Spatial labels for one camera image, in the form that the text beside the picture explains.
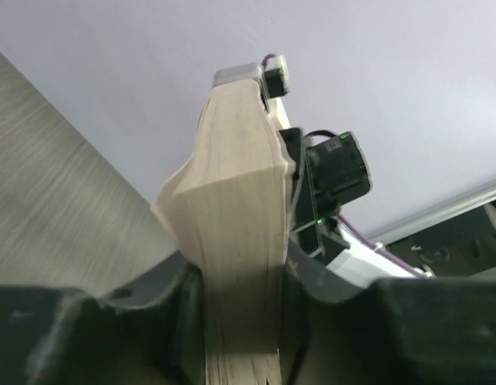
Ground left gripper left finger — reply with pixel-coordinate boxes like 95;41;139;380
0;253;205;384

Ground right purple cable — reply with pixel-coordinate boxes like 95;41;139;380
337;214;429;280

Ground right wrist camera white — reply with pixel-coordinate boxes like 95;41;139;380
212;54;291;130

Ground purple treehouse book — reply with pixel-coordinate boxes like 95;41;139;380
151;79;295;384

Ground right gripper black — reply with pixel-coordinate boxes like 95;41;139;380
280;128;371;257

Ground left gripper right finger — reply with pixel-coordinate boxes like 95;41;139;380
279;244;496;384

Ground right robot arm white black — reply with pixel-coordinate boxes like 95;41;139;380
280;128;434;287

